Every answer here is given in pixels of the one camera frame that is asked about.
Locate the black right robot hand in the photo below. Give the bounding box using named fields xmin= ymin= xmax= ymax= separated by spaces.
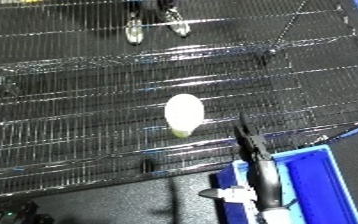
xmin=196 ymin=113 xmax=293 ymax=212

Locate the white paper cup green band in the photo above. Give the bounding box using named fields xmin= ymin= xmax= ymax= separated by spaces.
xmin=163 ymin=93 xmax=208 ymax=139

